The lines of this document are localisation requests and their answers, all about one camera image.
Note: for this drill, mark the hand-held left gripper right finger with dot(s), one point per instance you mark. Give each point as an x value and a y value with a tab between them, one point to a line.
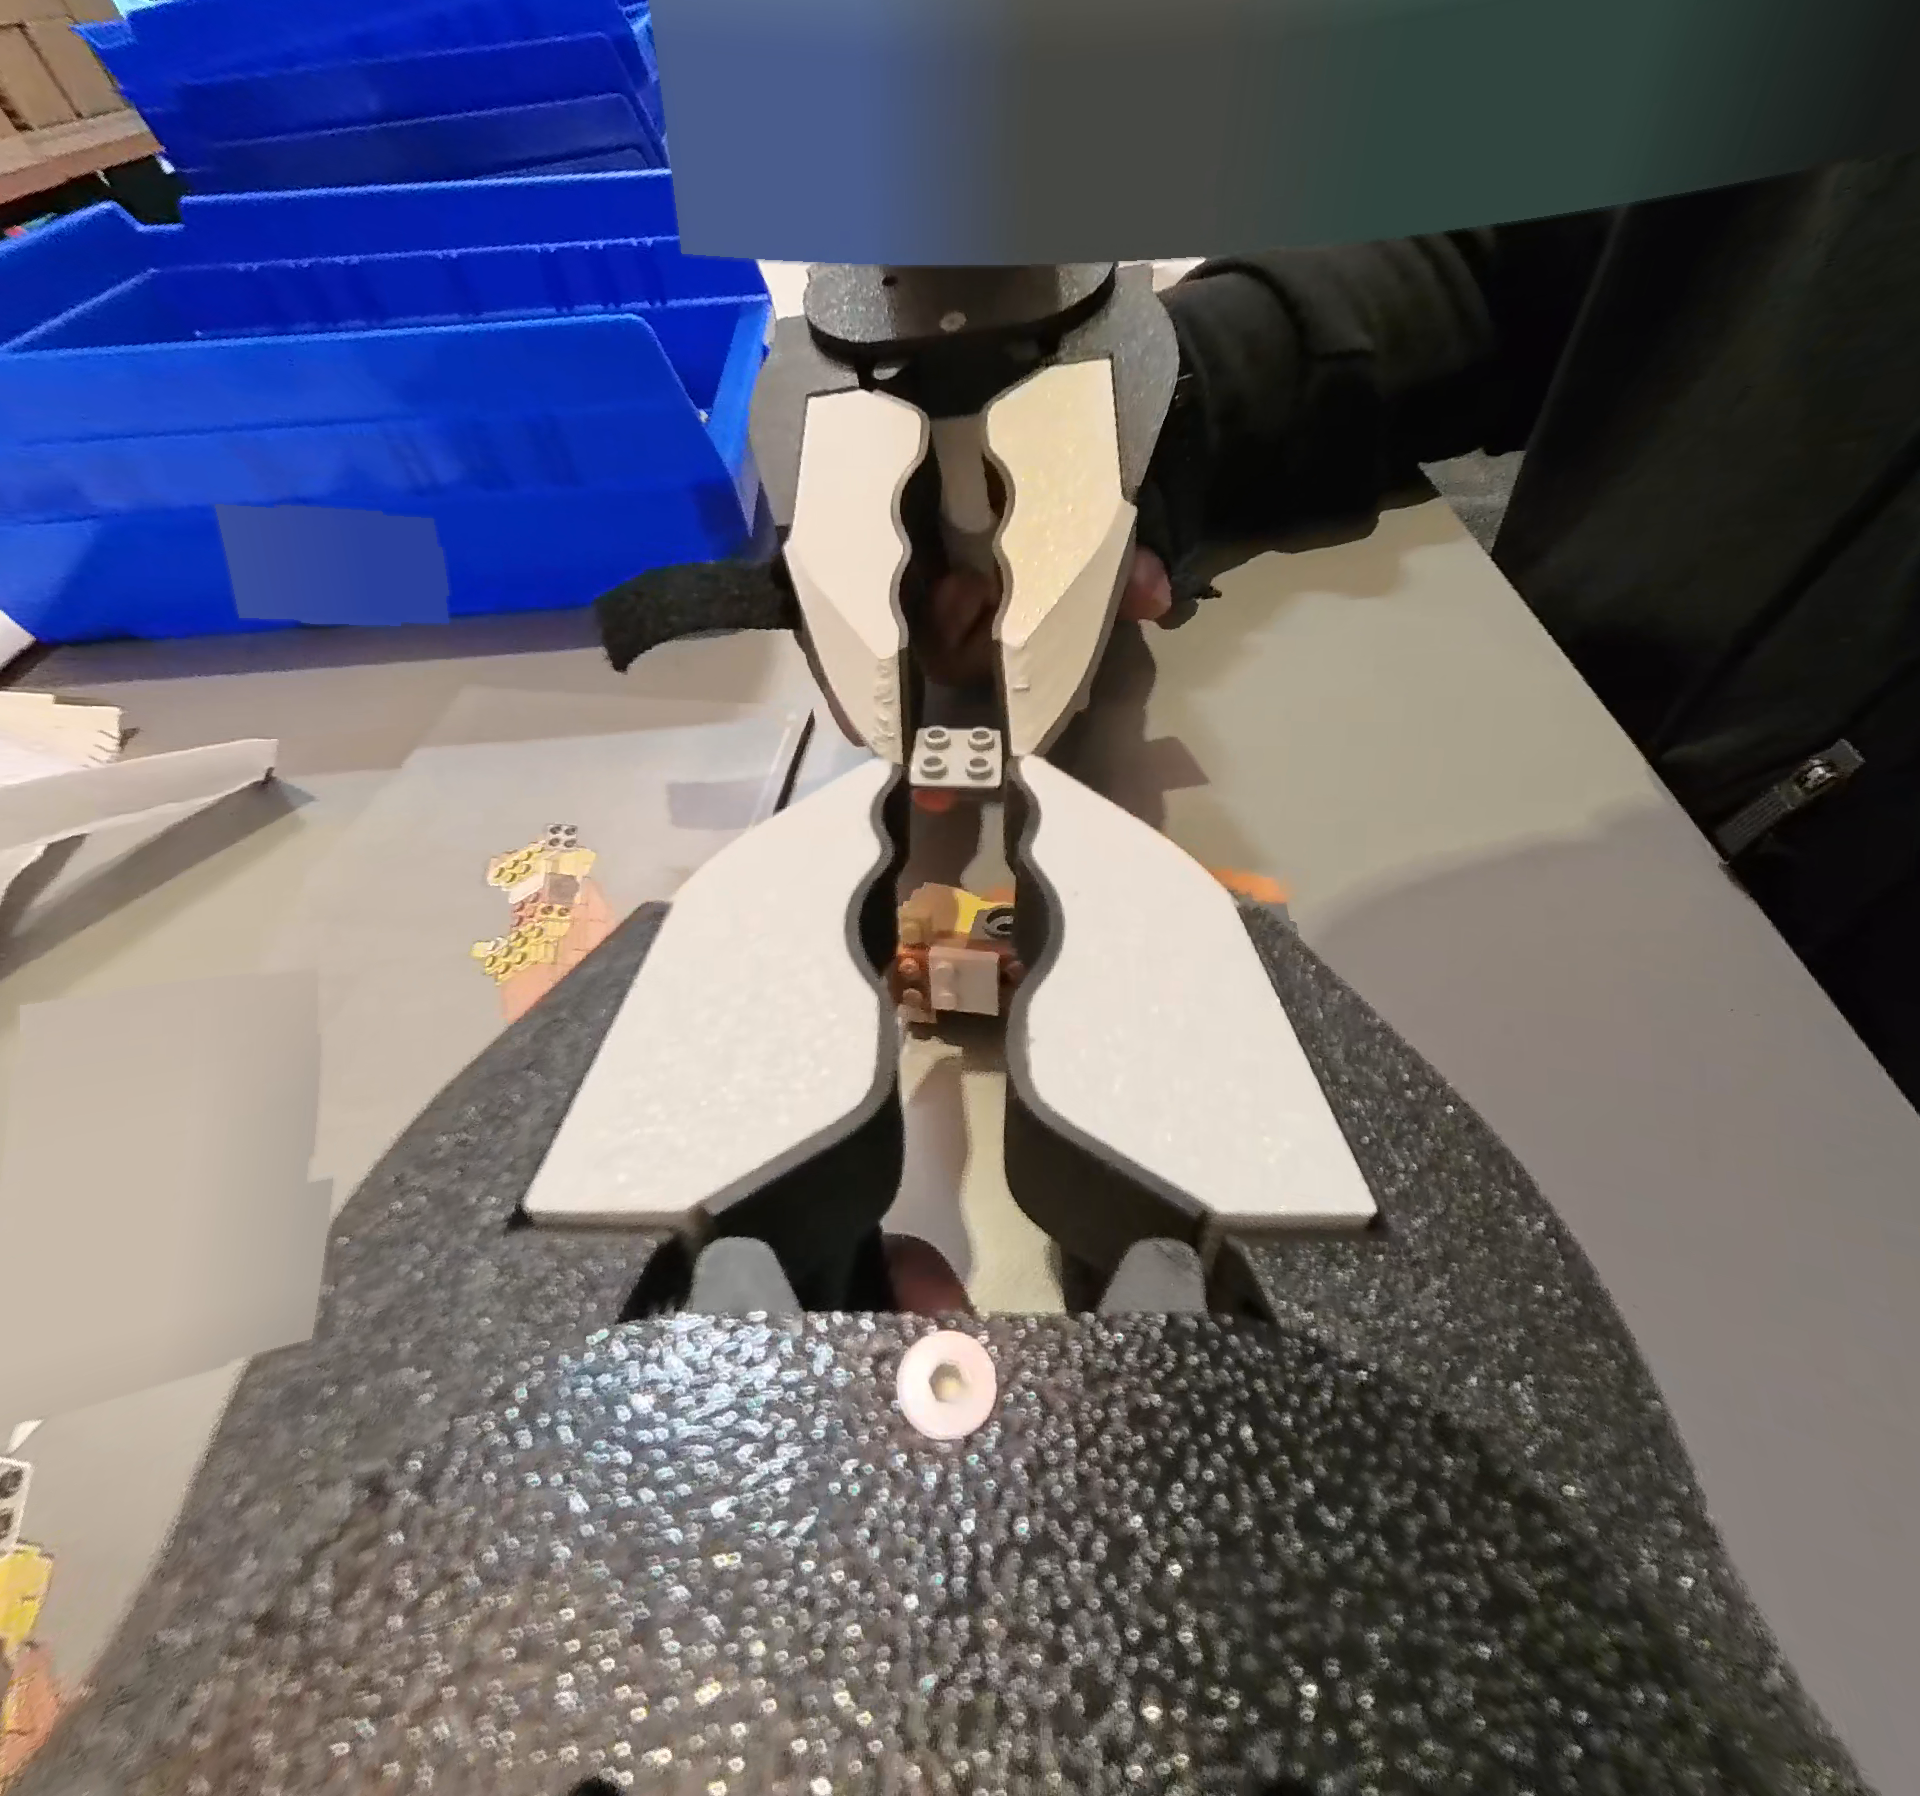
1185	1061

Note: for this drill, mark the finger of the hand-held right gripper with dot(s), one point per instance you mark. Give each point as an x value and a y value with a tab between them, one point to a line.
1066	537
848	550

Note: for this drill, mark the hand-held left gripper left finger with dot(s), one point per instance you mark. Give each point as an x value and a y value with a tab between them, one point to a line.
735	1047

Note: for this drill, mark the small pale grey brick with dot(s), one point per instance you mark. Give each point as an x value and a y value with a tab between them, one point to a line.
956	756

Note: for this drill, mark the orange tan brick model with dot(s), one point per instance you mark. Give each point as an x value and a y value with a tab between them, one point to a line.
959	964

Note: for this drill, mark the person's right hand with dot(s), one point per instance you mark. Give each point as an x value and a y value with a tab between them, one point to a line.
1146	591

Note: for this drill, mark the blue plastic bin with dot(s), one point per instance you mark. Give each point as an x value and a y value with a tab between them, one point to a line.
375	430

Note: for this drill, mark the grey instruction booklet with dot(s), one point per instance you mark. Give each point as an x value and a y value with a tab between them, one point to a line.
223	1076

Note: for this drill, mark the stack of blue plastic bins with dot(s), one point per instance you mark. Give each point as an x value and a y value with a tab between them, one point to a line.
390	56

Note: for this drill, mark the person's dark jacket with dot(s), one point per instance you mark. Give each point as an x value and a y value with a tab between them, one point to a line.
1725	550

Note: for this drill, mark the torn white paper bag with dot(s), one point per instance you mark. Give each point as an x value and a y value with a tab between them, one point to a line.
103	791

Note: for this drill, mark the background wooden table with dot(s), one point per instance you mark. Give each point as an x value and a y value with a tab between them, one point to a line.
76	161

